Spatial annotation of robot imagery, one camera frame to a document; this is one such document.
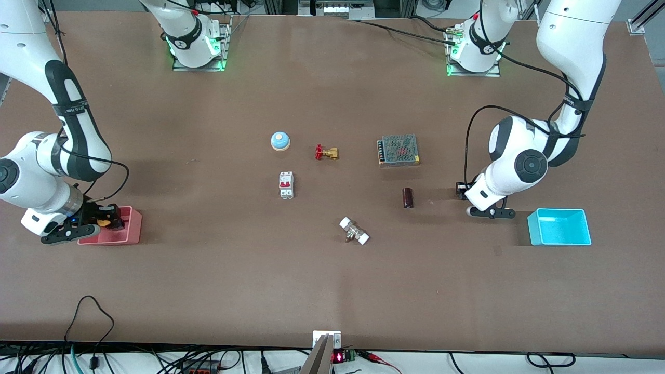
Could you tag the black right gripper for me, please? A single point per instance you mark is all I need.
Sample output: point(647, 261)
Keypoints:
point(94, 211)

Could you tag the yellow push button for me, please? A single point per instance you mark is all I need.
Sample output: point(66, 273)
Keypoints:
point(104, 222)

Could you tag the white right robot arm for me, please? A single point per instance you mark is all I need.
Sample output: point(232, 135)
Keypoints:
point(31, 161)

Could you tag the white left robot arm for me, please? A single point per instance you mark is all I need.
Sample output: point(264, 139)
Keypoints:
point(519, 156)

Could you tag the pink plastic bin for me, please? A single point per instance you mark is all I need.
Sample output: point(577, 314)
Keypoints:
point(130, 228)

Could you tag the dark brown cylindrical capacitor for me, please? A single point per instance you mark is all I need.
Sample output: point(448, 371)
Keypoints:
point(408, 198)

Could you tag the metal mesh power supply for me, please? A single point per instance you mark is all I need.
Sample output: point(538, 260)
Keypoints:
point(399, 150)

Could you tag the cyan plastic bin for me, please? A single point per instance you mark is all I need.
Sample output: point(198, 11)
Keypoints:
point(561, 231)

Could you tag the metal fitting with white ends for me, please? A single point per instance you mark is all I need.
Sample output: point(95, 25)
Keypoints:
point(354, 231)

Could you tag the black power strip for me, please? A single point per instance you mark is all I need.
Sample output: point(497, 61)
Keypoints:
point(205, 370)

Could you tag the blue call bell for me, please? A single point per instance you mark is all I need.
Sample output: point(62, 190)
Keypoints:
point(280, 141)

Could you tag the red digit display module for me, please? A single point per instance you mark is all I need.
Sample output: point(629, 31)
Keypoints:
point(338, 357)

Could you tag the grey metal bar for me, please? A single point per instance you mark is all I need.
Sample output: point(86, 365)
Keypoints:
point(318, 361)

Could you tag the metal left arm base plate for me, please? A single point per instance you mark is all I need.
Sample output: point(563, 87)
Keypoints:
point(473, 74)

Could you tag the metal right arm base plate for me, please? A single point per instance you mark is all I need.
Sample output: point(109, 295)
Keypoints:
point(197, 68)

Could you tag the white circuit breaker red switch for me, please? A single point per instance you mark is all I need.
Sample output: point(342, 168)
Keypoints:
point(286, 185)

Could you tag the white mounting bracket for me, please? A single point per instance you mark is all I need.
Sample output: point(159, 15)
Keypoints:
point(318, 337)

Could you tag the metal frame with white light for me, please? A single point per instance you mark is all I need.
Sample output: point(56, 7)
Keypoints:
point(337, 9)

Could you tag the aluminium profile rail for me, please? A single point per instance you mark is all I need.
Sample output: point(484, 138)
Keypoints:
point(636, 26)

